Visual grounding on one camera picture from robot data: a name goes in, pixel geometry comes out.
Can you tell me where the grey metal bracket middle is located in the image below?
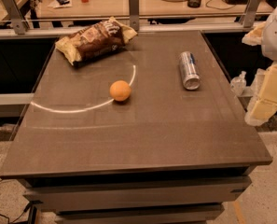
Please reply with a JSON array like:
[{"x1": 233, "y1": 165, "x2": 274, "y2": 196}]
[{"x1": 129, "y1": 0, "x2": 139, "y2": 31}]

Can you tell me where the silver redbull can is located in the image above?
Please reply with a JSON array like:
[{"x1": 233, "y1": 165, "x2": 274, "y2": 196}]
[{"x1": 179, "y1": 51, "x2": 201, "y2": 91}]

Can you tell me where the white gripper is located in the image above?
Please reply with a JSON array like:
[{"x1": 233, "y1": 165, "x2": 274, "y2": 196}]
[{"x1": 242, "y1": 7, "x2": 277, "y2": 126}]

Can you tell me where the grey metal bracket right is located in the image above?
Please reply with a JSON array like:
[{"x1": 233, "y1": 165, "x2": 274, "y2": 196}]
[{"x1": 240, "y1": 0, "x2": 262, "y2": 28}]

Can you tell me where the black floor cable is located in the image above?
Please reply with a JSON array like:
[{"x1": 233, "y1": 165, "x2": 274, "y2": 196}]
[{"x1": 0, "y1": 179, "x2": 34, "y2": 224}]

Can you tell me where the clear sanitizer bottle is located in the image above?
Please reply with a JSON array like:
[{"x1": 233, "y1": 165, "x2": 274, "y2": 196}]
[{"x1": 230, "y1": 71, "x2": 246, "y2": 96}]

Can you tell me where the grey metal bracket left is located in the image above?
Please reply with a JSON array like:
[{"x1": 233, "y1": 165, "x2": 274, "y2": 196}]
[{"x1": 1, "y1": 0, "x2": 29, "y2": 35}]

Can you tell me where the grey table drawer base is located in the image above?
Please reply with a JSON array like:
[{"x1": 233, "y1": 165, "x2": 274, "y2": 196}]
[{"x1": 24, "y1": 170, "x2": 252, "y2": 224}]

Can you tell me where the brown chip bag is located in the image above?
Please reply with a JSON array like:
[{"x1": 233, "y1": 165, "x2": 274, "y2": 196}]
[{"x1": 55, "y1": 17, "x2": 137, "y2": 66}]

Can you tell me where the orange fruit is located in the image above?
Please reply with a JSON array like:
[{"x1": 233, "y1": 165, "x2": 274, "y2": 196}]
[{"x1": 109, "y1": 80, "x2": 132, "y2": 102}]

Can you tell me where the black mesh pen cup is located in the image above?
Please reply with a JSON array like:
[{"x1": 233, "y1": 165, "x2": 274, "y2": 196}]
[{"x1": 187, "y1": 0, "x2": 201, "y2": 8}]

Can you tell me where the grey metal bracket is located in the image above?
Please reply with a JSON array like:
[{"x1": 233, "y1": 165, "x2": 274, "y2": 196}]
[
  {"x1": 240, "y1": 0, "x2": 262, "y2": 28},
  {"x1": 1, "y1": 0, "x2": 29, "y2": 35},
  {"x1": 129, "y1": 0, "x2": 139, "y2": 31}
]

